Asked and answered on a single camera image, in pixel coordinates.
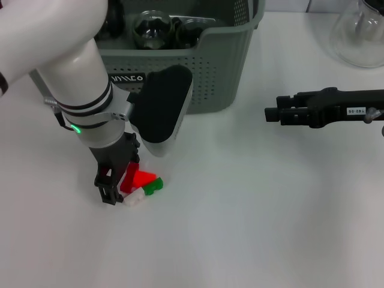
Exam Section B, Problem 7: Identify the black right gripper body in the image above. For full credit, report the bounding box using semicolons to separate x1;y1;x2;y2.
307;86;384;129

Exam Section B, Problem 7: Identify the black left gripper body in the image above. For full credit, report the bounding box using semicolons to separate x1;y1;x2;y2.
88;131;141;181

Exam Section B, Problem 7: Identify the bright red large brick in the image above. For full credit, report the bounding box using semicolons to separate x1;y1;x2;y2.
133;170;158;187

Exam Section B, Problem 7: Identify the dark red long brick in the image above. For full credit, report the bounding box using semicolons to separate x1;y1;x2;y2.
119;161;140;193

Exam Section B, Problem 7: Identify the white building brick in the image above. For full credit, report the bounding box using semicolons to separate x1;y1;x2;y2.
122;187;145;207

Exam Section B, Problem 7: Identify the green building brick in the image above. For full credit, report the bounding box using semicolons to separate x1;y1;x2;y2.
142;176;164;196

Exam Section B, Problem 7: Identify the grey-green perforated storage bin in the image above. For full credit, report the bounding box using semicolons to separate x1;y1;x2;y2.
29;0;266;115

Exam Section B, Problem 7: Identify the clear glass carafe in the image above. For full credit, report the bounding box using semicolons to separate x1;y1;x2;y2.
329;0;384;69

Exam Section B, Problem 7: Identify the right arm cable with connector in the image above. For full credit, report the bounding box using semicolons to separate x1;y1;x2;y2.
362;107;384;136

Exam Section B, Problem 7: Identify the arm cable with connector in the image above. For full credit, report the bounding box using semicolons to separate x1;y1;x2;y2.
362;107;384;136
53;110;74;132

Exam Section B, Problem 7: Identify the left arm cable with connector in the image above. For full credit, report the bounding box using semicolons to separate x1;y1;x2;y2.
53;110;74;132

